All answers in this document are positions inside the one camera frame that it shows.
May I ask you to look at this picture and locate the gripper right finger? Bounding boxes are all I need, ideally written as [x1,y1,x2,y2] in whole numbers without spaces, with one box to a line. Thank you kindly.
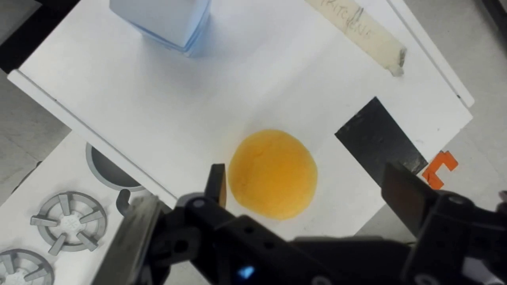
[381,161,507,285]

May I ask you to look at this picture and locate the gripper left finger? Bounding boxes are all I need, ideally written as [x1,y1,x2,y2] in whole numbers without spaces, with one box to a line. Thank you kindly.
[92,163,327,285]

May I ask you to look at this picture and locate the yellow ball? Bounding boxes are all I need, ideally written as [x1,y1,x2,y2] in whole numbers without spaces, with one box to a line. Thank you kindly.
[228,129,318,220]

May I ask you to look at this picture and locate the orange tape mark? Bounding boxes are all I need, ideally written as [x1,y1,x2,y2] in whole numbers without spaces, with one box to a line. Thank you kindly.
[421,150,459,190]

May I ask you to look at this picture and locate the grey toy tap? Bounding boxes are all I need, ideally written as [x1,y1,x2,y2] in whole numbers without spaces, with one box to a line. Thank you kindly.
[116,189,132,217]

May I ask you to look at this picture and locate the black tape patch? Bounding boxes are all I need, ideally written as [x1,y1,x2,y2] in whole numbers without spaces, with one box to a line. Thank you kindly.
[334,96,429,187]

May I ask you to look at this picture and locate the grey toy sink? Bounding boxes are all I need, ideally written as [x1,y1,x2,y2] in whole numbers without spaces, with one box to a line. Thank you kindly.
[85,143,145,192]

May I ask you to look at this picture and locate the white toy kitchen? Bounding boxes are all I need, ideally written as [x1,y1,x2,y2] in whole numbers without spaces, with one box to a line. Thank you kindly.
[0,0,475,285]

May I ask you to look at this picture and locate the grey toy stove burner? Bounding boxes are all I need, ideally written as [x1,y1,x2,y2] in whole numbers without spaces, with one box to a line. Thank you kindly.
[30,191,108,256]
[0,249,55,285]

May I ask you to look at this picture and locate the white and blue box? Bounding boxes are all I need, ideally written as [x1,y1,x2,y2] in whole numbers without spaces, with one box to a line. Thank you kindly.
[109,0,213,56]

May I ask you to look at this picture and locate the beige masking tape strip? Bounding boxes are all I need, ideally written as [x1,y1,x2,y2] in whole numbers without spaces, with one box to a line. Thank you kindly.
[304,0,408,77]

